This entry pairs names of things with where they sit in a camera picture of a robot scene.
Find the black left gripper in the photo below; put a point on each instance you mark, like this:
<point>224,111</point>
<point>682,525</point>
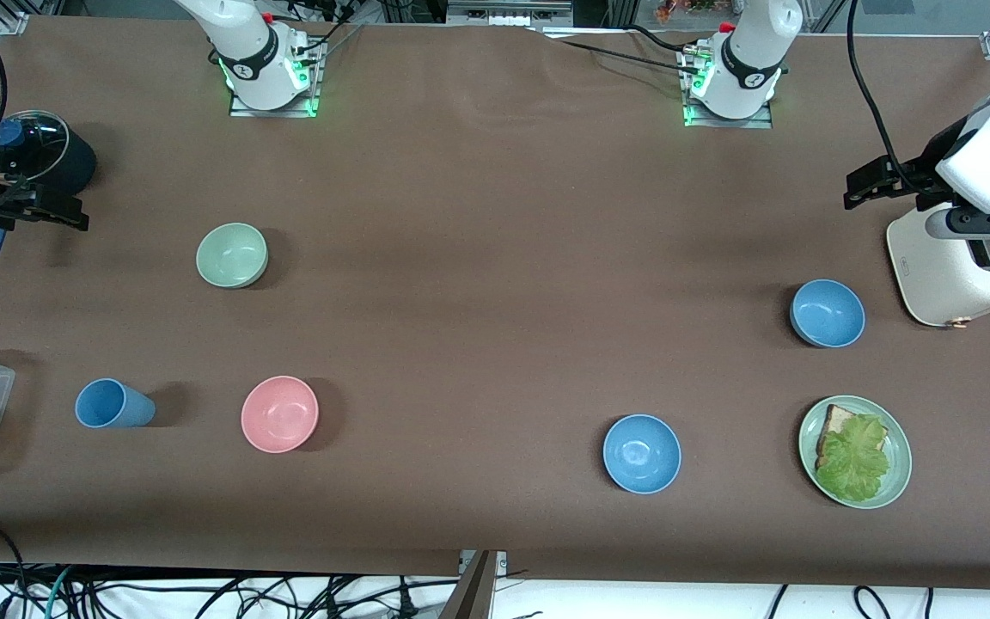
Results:
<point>913,176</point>

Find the blue bowl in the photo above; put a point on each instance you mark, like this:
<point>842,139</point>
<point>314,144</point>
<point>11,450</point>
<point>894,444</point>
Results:
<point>828,312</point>
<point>642,453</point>

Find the light green bowl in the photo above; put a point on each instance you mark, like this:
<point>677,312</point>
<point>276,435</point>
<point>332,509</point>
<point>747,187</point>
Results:
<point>232,254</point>

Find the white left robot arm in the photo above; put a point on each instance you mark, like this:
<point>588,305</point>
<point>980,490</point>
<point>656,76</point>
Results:
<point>753,52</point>

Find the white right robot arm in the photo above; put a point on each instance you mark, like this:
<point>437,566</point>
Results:
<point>246,34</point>

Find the pink bowl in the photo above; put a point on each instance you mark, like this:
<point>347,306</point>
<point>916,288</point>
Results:
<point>279,413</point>

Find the glass lid with blue knob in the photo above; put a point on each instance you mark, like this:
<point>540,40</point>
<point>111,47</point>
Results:
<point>27,142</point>

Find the white toaster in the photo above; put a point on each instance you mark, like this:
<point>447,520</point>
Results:
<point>942,275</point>

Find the blue cup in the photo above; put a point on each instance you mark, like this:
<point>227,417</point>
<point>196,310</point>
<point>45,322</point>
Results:
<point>113,403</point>

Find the bread slice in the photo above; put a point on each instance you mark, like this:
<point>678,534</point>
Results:
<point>839,419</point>

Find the green lettuce leaf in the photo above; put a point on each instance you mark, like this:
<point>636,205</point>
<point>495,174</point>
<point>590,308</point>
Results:
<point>856,460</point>

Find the light green plate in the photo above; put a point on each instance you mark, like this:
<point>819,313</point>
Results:
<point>901,464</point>

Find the white power strip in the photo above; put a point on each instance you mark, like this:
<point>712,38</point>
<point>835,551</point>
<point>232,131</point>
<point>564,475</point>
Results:
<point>512,17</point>

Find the aluminium profile beam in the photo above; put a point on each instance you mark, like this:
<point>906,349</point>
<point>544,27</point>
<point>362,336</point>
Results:
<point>471,593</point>

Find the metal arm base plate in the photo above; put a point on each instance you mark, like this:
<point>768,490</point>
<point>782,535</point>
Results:
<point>276,110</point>
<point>727,122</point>

